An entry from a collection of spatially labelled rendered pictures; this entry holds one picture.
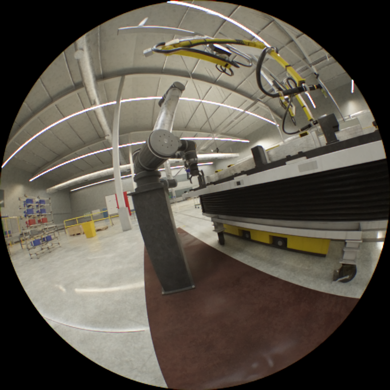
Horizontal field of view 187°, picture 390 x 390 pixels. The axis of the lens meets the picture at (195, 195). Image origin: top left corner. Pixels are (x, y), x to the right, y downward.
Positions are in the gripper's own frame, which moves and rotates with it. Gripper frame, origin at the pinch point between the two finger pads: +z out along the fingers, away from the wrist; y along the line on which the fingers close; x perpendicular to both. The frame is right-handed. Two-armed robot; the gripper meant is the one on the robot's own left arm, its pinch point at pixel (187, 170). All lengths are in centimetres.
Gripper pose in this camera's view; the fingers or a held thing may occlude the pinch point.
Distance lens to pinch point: 203.7
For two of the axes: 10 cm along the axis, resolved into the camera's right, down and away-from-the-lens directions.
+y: 9.1, -2.0, -3.7
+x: 3.6, -0.9, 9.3
